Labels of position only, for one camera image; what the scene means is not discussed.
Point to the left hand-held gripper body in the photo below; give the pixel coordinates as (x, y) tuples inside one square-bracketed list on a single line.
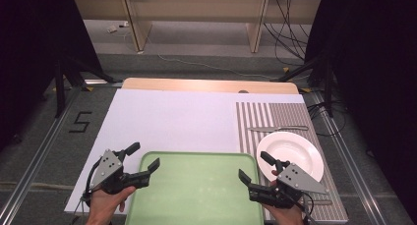
[(106, 169)]

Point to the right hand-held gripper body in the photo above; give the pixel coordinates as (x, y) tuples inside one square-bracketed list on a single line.
[(296, 179)]

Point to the white round plate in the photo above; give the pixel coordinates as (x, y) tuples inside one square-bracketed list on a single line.
[(291, 149)]

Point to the silver table knife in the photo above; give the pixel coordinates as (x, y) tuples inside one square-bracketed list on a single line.
[(278, 128)]

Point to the green plastic tray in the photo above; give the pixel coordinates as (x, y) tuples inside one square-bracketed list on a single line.
[(196, 192)]

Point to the person's right hand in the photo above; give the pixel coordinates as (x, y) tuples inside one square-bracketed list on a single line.
[(288, 216)]

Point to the person's left hand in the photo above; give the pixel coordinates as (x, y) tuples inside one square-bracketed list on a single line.
[(103, 207)]

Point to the grey striped placemat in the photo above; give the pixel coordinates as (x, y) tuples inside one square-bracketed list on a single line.
[(288, 115)]

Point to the white board sheet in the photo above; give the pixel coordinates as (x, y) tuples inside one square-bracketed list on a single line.
[(170, 120)]

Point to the dark table grommet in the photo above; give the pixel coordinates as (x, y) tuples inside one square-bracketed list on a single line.
[(243, 91)]

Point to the black metal stand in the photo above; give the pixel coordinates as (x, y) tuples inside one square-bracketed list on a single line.
[(59, 87), (328, 87)]

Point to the white power adaptor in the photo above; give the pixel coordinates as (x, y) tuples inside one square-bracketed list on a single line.
[(112, 29)]

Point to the small white plug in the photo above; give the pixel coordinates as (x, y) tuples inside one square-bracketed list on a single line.
[(124, 24)]

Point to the black curtain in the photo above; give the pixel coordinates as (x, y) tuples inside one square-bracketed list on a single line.
[(377, 54), (29, 38)]

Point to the light wooden desk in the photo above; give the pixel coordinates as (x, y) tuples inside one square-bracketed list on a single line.
[(196, 7)]

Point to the aluminium floor rail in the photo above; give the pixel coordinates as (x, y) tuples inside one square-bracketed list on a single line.
[(39, 156), (347, 159)]

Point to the short aluminium rail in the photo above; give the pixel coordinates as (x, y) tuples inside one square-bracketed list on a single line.
[(101, 83)]

